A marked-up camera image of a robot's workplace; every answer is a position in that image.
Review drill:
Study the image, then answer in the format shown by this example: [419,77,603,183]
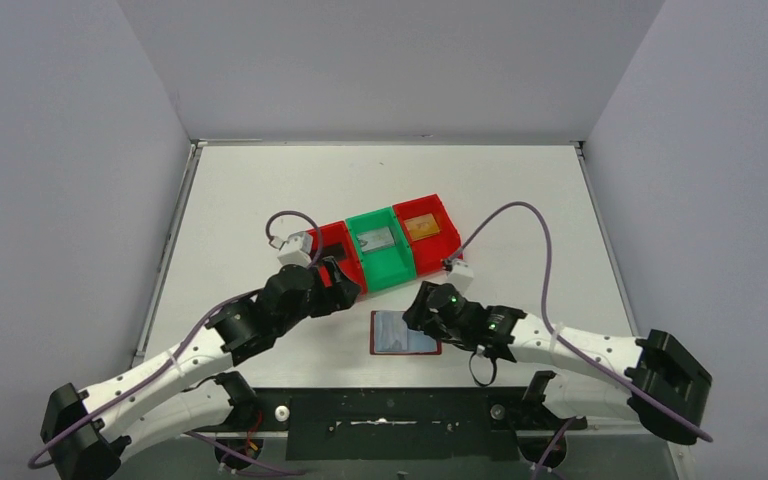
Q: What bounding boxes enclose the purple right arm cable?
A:
[443,201,715,480]

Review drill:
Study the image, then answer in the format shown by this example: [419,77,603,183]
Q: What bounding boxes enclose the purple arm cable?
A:
[443,201,715,480]
[26,210,326,478]

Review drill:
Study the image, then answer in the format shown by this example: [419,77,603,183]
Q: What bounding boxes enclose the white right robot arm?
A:
[403,282,712,445]

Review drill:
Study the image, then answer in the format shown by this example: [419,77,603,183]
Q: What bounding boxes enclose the green plastic bin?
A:
[345,207,417,293]

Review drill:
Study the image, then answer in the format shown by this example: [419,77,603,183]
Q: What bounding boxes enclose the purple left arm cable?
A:
[26,210,326,478]

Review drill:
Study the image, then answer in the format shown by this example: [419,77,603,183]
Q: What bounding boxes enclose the black card in bin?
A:
[322,243,348,262]

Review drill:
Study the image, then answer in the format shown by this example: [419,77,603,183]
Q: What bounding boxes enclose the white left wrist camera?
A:
[277,232,313,267]

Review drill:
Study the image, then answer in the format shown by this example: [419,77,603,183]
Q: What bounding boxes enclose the aluminium table edge rail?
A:
[130,139,204,367]

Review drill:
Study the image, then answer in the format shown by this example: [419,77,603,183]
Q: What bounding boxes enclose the red leather card holder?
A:
[369,309,443,357]

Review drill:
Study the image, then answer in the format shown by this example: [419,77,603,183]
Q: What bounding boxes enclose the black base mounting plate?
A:
[207,387,565,461]

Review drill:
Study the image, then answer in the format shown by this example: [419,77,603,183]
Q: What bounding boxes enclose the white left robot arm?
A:
[28,257,362,479]

